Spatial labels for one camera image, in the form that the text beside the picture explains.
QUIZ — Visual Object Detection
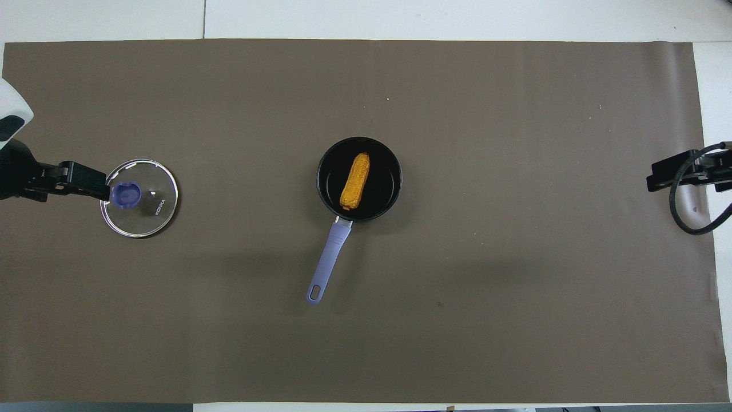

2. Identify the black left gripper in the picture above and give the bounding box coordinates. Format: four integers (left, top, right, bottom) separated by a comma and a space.
0, 139, 112, 203

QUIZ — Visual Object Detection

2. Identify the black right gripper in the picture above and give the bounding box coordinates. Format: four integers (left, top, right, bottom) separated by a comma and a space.
646, 150, 732, 193

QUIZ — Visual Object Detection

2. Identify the glass lid with purple knob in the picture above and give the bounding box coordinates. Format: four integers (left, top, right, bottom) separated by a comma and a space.
100, 159, 180, 239

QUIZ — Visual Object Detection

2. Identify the yellow corn cob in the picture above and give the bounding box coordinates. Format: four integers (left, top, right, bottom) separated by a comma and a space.
339, 152, 371, 211

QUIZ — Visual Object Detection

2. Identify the brown table mat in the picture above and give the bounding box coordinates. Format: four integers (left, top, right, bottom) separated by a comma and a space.
0, 39, 730, 404

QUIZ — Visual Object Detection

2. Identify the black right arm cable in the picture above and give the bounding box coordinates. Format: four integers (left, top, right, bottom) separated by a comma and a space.
669, 141, 732, 236

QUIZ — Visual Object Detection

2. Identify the black pot with purple handle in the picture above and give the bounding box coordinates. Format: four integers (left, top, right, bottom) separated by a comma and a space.
306, 136, 403, 305

